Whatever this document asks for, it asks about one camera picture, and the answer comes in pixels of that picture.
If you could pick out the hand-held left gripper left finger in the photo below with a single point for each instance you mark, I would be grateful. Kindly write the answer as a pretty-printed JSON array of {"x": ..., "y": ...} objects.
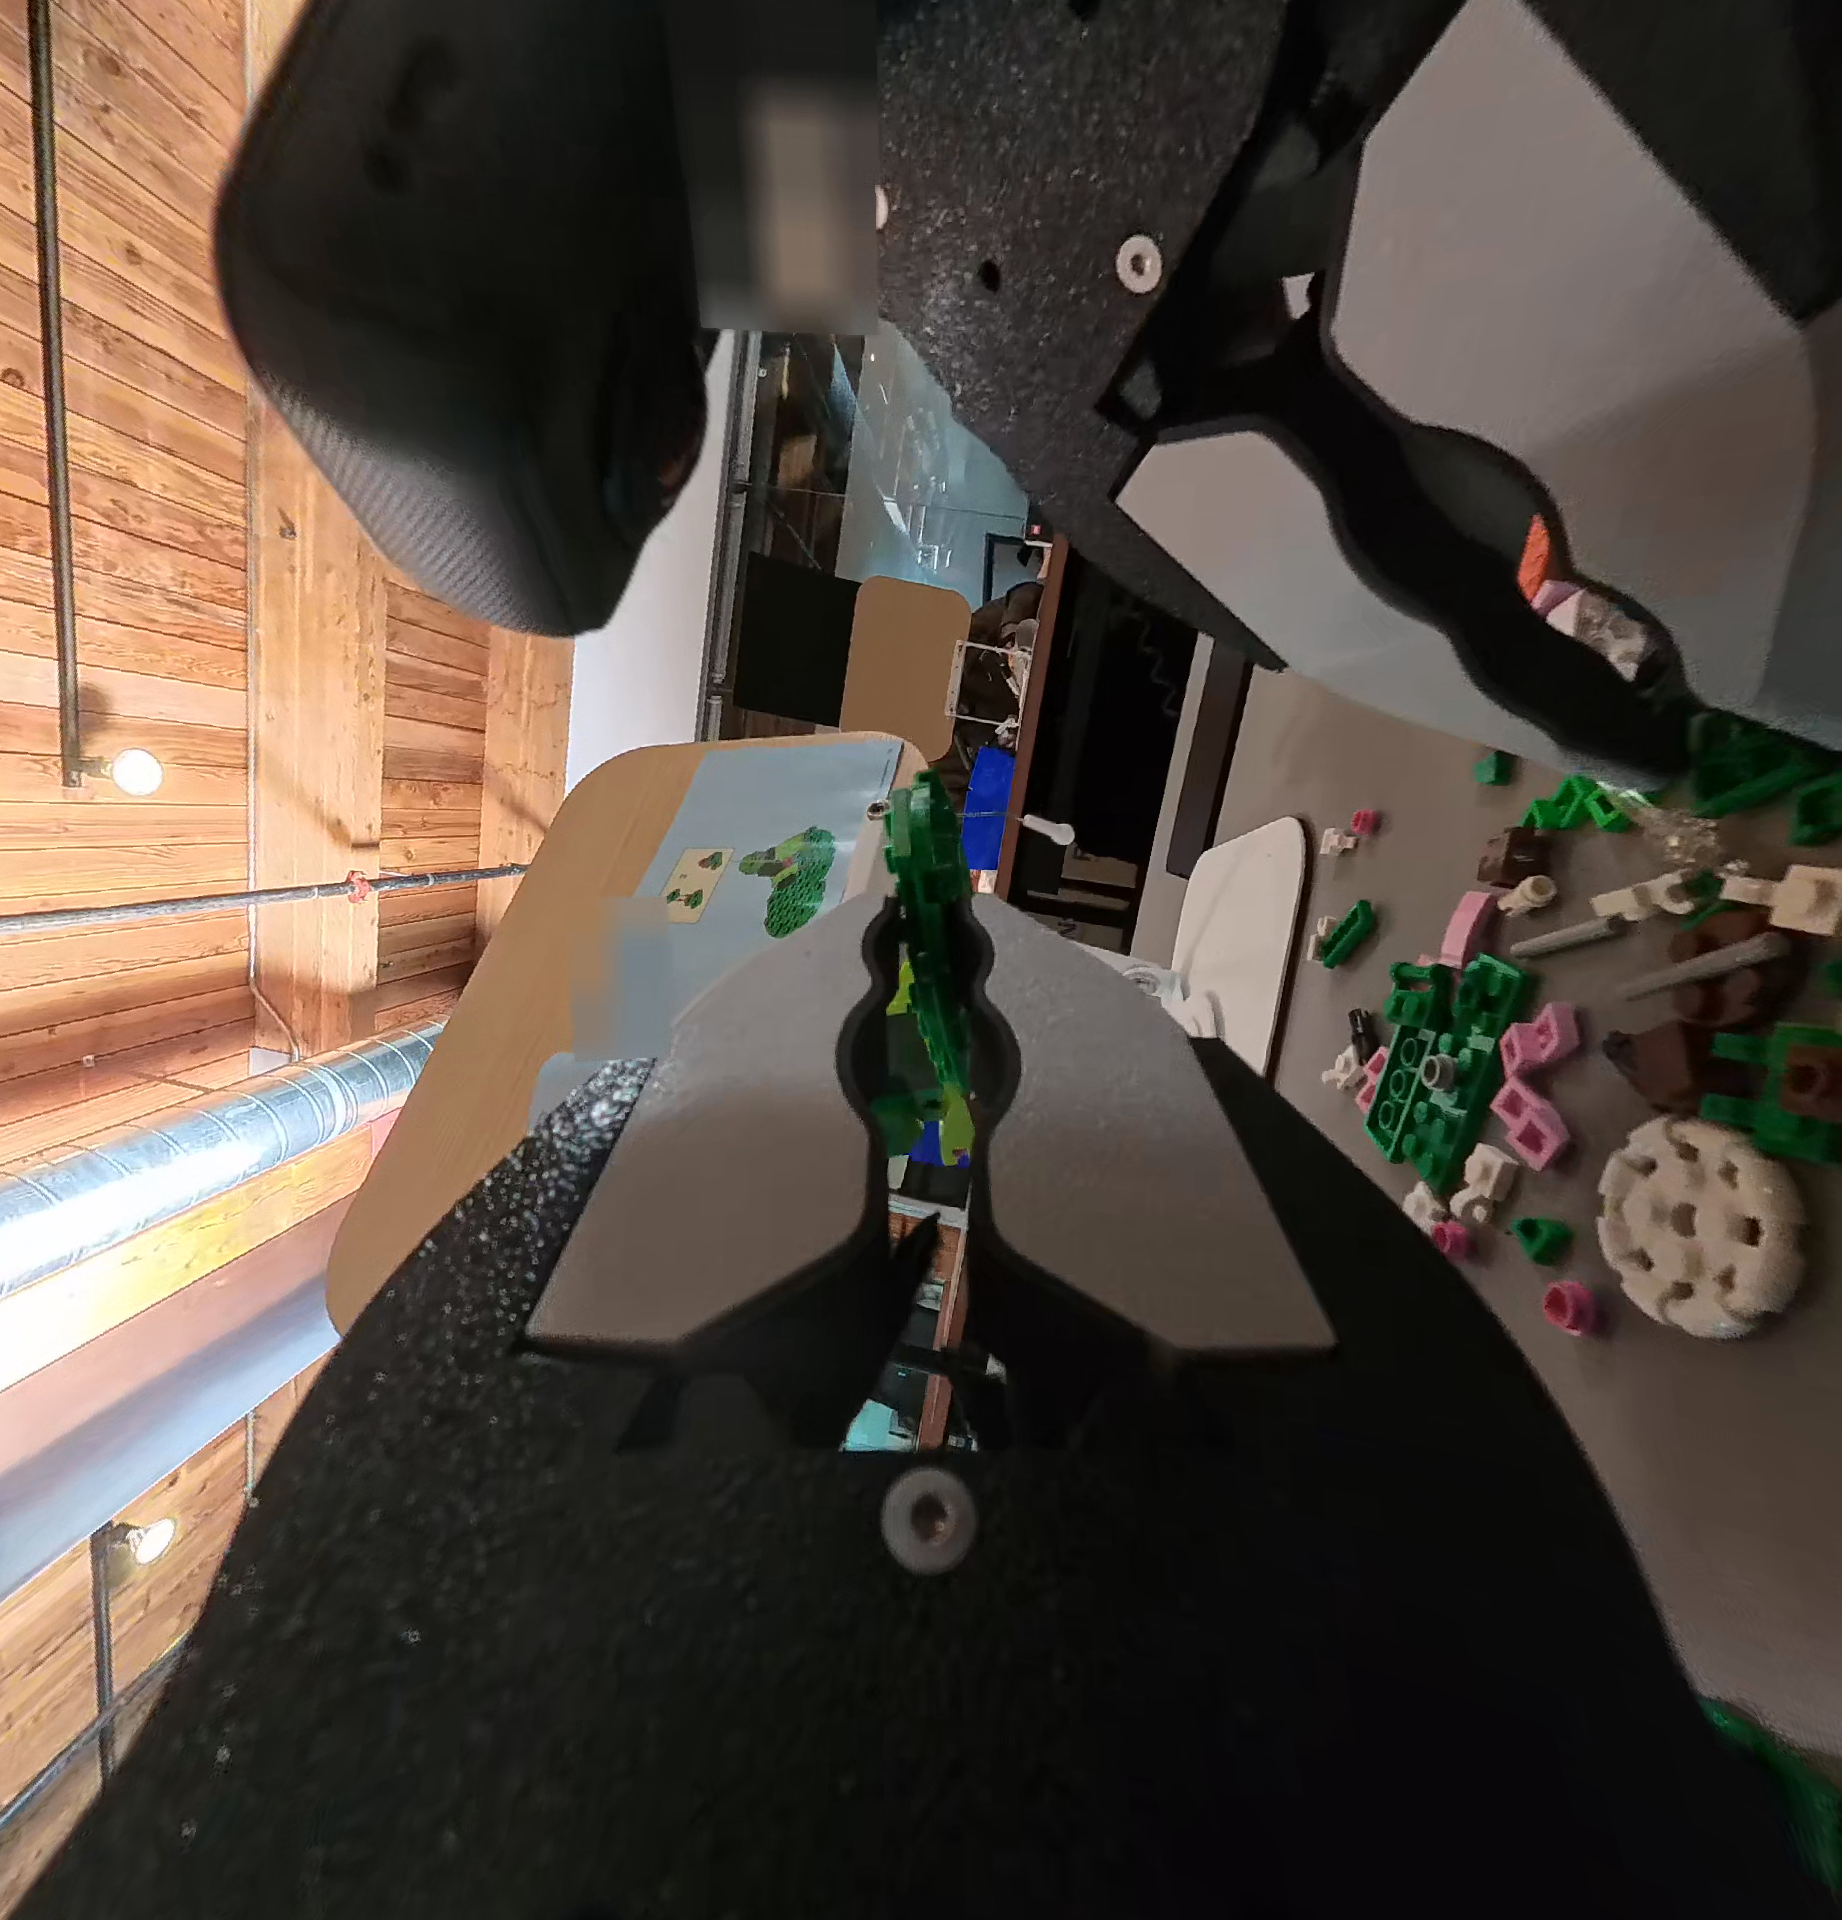
[{"x": 709, "y": 1201}]

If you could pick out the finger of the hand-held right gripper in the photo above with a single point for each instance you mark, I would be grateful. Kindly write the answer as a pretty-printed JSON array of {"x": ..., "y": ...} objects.
[
  {"x": 1281, "y": 569},
  {"x": 1612, "y": 375}
]

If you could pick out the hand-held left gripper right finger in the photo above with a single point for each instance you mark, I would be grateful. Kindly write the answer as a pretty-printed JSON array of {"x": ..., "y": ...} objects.
[{"x": 1146, "y": 1201}]

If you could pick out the green lego base build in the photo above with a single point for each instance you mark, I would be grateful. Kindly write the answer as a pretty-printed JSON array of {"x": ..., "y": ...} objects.
[{"x": 926, "y": 854}]

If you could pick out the green lego plate assembly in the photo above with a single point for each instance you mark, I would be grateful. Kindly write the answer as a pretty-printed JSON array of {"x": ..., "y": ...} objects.
[{"x": 1439, "y": 1080}]

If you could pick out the white round lego piece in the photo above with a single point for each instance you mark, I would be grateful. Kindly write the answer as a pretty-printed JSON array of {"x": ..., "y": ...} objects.
[{"x": 1702, "y": 1232}]

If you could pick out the pile of green pink lego pieces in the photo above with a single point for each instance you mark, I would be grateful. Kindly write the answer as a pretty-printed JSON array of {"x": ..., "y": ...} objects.
[{"x": 1746, "y": 961}]

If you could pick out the black flat panel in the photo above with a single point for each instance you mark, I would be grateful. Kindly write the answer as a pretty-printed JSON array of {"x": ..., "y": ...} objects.
[{"x": 1215, "y": 751}]

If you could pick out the orange brick separator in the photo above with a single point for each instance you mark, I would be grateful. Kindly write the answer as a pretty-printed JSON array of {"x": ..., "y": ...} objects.
[{"x": 1536, "y": 555}]

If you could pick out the book stand with white base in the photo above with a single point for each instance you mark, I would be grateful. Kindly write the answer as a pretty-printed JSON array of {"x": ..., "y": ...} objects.
[{"x": 457, "y": 1051}]

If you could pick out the light wooden table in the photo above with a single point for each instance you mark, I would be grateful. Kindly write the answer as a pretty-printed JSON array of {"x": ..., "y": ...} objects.
[{"x": 904, "y": 647}]

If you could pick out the instruction booklet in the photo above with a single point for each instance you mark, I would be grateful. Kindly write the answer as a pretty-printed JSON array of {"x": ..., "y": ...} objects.
[{"x": 770, "y": 808}]

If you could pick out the black ceiling pipe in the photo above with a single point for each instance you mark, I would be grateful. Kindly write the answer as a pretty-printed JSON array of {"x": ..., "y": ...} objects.
[{"x": 53, "y": 375}]

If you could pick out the black screen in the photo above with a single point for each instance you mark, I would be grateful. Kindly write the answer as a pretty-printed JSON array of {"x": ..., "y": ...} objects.
[{"x": 794, "y": 638}]

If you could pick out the round ceiling lamp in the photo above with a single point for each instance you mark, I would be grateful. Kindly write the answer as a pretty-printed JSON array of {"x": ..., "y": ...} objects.
[
  {"x": 152, "y": 1540},
  {"x": 135, "y": 772}
]

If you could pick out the grey sprinkler pipe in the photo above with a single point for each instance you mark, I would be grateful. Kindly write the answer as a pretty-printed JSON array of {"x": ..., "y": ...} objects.
[{"x": 187, "y": 900}]

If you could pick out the silver air duct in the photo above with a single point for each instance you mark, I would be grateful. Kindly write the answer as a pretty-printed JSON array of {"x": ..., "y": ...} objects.
[{"x": 155, "y": 1187}]

